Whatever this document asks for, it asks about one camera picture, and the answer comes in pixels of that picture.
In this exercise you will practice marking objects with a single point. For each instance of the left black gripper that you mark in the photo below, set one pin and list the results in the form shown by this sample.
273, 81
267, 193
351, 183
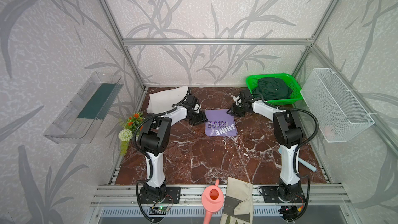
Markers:
197, 117

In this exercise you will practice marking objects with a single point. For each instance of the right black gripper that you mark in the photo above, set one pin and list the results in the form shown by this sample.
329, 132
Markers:
236, 110

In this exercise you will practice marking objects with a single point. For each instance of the purple t shirt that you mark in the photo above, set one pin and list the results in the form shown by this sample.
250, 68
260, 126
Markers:
220, 124

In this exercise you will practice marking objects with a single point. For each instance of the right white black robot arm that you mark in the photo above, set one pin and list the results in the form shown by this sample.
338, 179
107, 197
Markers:
288, 132

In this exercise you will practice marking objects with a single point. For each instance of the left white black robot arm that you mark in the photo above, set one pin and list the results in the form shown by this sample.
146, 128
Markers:
153, 138

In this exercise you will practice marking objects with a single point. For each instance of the green plastic basket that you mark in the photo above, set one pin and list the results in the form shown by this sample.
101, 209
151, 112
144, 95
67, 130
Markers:
252, 82

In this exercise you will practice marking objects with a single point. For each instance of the dark green t shirt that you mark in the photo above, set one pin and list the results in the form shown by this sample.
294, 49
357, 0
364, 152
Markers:
270, 88

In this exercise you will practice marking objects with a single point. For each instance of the folded white t shirt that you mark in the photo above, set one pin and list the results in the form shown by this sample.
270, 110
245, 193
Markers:
162, 101

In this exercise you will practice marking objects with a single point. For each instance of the potted orange flower plant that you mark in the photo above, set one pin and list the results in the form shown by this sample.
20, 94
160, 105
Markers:
128, 128

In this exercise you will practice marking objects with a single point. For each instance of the pink watering can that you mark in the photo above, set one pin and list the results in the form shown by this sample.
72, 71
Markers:
212, 200

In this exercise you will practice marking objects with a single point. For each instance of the beige gardening glove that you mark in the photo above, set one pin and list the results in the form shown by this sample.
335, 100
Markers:
239, 204

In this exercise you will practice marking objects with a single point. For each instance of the green circuit board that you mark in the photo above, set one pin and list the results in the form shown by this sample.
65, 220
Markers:
160, 210

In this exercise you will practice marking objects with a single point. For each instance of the right wiring bundle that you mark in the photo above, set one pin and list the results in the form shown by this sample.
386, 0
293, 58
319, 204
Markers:
290, 213

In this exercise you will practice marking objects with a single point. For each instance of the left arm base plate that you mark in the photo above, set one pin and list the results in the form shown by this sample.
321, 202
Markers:
171, 194

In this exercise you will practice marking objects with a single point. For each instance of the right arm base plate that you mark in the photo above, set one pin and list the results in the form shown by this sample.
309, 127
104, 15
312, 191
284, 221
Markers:
269, 194

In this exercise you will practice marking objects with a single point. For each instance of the white wire mesh basket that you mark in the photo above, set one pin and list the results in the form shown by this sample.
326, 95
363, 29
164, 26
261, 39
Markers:
341, 116

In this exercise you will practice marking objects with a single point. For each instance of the clear plastic wall shelf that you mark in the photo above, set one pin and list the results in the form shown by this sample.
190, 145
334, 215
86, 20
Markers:
81, 119

